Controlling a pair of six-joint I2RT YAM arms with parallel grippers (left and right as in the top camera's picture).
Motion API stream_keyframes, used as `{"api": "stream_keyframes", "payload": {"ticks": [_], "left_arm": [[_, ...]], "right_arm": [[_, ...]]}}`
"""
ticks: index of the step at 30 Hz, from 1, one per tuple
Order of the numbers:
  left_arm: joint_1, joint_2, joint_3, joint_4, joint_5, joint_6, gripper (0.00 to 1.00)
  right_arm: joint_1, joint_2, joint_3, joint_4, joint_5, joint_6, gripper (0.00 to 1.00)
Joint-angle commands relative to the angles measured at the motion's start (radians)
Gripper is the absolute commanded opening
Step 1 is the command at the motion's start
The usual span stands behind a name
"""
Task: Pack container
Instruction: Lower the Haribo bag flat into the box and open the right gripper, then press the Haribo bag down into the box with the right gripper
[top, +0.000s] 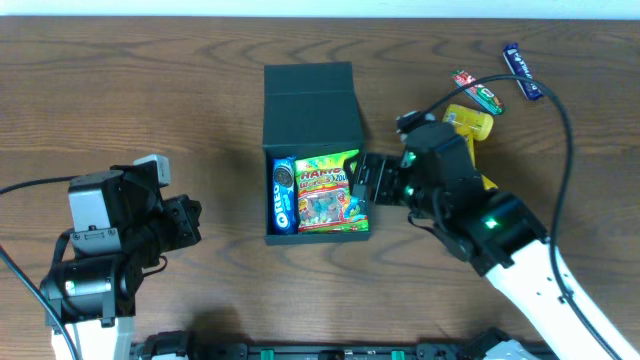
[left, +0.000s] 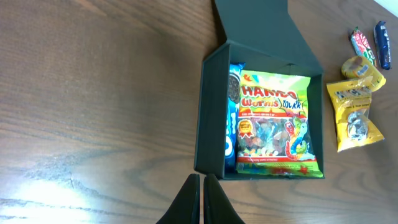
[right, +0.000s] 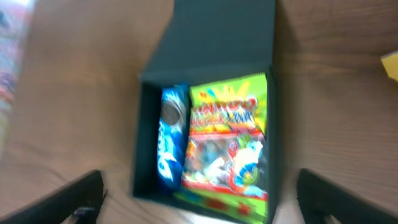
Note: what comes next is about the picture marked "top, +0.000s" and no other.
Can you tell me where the green Haribo gummy bag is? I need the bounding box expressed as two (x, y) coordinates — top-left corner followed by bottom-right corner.
(295, 149), (369, 233)

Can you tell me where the blue Oreo cookie pack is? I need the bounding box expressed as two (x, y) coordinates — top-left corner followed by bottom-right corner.
(272, 156), (297, 235)

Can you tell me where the black gift box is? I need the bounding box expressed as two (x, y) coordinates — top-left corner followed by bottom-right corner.
(262, 62), (372, 246)

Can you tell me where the yellow Hacks candy bag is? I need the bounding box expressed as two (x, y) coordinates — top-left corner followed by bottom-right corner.
(466, 135), (498, 190)

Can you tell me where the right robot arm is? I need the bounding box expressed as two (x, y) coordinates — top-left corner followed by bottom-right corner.
(346, 122), (639, 359)

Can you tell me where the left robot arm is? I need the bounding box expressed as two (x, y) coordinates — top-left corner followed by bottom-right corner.
(40, 155), (202, 359)

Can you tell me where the red green snack bar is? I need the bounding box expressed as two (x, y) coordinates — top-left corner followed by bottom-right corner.
(451, 70), (505, 115)

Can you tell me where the dark blue chocolate bar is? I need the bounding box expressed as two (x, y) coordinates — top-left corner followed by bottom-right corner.
(503, 43), (543, 101)

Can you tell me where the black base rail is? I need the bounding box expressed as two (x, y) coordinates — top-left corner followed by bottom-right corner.
(130, 327), (556, 360)

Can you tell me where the left black cable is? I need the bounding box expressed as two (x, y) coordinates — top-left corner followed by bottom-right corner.
(0, 174), (81, 360)

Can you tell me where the black cable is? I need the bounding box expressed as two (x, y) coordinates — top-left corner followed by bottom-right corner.
(0, 174), (81, 360)
(424, 73), (626, 360)

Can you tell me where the right black cable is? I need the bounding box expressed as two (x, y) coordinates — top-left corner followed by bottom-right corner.
(424, 73), (626, 360)

